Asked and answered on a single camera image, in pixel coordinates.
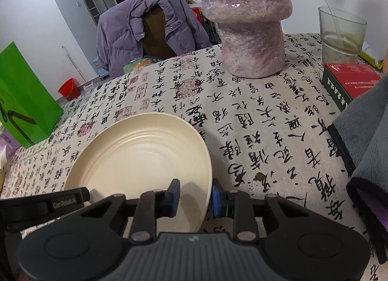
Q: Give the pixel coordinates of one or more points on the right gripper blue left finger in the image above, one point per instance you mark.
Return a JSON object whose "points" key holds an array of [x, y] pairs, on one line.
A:
{"points": [[149, 207]]}

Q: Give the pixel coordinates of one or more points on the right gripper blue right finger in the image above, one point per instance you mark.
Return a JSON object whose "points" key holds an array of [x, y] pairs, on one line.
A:
{"points": [[236, 205]]}

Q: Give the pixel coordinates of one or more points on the cream deep plate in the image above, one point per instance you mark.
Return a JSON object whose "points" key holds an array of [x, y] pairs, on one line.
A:
{"points": [[146, 152]]}

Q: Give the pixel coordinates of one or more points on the purple tissue pack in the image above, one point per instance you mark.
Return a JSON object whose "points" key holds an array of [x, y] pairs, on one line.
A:
{"points": [[8, 146]]}

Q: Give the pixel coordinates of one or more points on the calligraphy print tablecloth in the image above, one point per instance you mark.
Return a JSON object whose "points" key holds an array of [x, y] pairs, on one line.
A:
{"points": [[266, 136]]}

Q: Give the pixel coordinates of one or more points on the green paper shopping bag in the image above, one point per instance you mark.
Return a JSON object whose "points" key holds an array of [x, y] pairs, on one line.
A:
{"points": [[28, 111]]}

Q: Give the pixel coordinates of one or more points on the red bucket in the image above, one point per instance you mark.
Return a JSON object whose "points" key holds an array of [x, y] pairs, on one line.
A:
{"points": [[69, 90]]}

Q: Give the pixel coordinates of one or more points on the grey purple cloth pouch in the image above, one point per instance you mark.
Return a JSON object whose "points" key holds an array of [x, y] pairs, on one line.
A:
{"points": [[360, 135]]}

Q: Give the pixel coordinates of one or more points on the wooden chair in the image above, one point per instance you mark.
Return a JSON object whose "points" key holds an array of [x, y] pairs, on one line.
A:
{"points": [[154, 41]]}

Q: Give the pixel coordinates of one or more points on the red green small box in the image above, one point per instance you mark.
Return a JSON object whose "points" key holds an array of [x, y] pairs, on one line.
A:
{"points": [[345, 82]]}

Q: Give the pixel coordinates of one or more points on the purple puffer jacket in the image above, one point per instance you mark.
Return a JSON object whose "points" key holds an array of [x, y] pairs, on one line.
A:
{"points": [[134, 29]]}

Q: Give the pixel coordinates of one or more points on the pink textured vase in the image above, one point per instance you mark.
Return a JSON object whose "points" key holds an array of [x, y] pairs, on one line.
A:
{"points": [[251, 34]]}

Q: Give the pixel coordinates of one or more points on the clear drinking glass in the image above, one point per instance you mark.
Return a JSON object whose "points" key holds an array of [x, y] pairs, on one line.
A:
{"points": [[342, 35]]}

